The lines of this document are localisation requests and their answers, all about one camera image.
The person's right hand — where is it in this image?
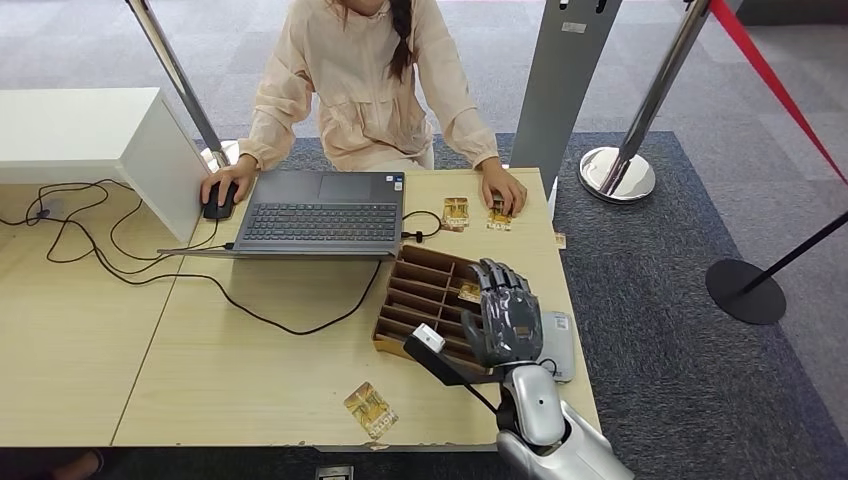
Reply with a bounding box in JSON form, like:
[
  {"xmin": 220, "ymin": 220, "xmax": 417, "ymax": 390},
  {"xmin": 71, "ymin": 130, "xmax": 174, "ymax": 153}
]
[{"xmin": 200, "ymin": 153, "xmax": 260, "ymax": 208}]

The person's left hand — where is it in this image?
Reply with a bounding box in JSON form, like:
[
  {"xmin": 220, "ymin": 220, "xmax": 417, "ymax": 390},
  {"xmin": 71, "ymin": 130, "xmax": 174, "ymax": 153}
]
[{"xmin": 478, "ymin": 156, "xmax": 529, "ymax": 219}]

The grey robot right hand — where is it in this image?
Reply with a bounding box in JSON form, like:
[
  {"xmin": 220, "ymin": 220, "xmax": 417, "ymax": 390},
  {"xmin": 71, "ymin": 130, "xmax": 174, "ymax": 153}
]
[{"xmin": 461, "ymin": 258, "xmax": 545, "ymax": 369}]

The black computer mouse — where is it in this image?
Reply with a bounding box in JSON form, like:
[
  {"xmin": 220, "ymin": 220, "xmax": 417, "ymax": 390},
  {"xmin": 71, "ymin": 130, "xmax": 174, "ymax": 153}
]
[{"xmin": 201, "ymin": 183, "xmax": 240, "ymax": 221}]

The light grey card reader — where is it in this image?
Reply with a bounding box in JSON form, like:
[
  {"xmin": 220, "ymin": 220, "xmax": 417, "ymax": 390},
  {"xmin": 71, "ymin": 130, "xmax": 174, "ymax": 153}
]
[{"xmin": 536, "ymin": 311, "xmax": 578, "ymax": 384}]

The brown wooden card organiser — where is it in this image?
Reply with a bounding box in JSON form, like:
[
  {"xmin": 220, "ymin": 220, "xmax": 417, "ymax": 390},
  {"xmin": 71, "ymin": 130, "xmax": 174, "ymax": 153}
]
[{"xmin": 372, "ymin": 243, "xmax": 515, "ymax": 387}]

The person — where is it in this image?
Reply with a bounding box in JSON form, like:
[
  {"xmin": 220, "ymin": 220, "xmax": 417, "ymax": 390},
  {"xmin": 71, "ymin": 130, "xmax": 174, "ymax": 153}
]
[{"xmin": 200, "ymin": 0, "xmax": 529, "ymax": 220}]

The thin grey rod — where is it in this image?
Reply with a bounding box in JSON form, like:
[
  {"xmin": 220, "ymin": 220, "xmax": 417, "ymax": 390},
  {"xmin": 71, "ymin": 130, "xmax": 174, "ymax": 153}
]
[{"xmin": 156, "ymin": 247, "xmax": 236, "ymax": 258}]

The dark grey laptop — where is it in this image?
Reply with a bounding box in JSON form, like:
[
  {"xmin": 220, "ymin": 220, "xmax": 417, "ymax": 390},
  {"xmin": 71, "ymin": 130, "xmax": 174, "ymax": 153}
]
[{"xmin": 231, "ymin": 170, "xmax": 407, "ymax": 258}]

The grey kiosk pillar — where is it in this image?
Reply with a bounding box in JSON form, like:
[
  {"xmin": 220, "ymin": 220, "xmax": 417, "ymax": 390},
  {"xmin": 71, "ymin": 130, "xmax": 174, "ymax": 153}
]
[{"xmin": 510, "ymin": 0, "xmax": 625, "ymax": 193}]

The white desk cabinet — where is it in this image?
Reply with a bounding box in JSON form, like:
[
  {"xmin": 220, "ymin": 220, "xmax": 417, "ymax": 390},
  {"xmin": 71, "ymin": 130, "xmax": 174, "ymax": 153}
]
[{"xmin": 0, "ymin": 87, "xmax": 210, "ymax": 244}]

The black stanchion with round base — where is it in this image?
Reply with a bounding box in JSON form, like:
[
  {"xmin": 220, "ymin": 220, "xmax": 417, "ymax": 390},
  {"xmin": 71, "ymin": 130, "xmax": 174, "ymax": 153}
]
[{"xmin": 705, "ymin": 211, "xmax": 848, "ymax": 327}]

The tan shoe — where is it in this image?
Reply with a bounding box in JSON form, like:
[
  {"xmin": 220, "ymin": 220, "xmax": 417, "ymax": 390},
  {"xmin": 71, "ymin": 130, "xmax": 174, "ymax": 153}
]
[{"xmin": 51, "ymin": 448, "xmax": 106, "ymax": 480}]

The black mouse cable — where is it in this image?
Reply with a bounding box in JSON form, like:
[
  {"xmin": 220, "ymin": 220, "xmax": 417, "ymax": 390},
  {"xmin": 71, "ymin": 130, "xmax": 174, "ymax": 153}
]
[{"xmin": 109, "ymin": 197, "xmax": 230, "ymax": 263}]

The short black cable with plug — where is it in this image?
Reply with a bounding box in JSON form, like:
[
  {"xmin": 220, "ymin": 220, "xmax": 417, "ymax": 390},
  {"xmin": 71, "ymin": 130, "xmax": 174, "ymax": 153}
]
[{"xmin": 400, "ymin": 209, "xmax": 445, "ymax": 243}]

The chrome stanchion post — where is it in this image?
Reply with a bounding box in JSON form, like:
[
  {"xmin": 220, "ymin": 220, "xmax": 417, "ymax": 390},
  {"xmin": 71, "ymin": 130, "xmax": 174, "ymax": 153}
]
[
  {"xmin": 125, "ymin": 0, "xmax": 241, "ymax": 175},
  {"xmin": 578, "ymin": 0, "xmax": 715, "ymax": 205}
]

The long black power cable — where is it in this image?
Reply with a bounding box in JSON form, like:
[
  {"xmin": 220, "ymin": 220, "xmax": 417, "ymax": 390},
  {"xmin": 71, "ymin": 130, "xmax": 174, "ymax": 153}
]
[{"xmin": 0, "ymin": 178, "xmax": 386, "ymax": 337}]

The red barrier rope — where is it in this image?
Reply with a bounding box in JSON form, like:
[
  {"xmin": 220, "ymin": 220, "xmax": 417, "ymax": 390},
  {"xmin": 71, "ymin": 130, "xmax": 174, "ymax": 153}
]
[{"xmin": 708, "ymin": 0, "xmax": 848, "ymax": 187}]

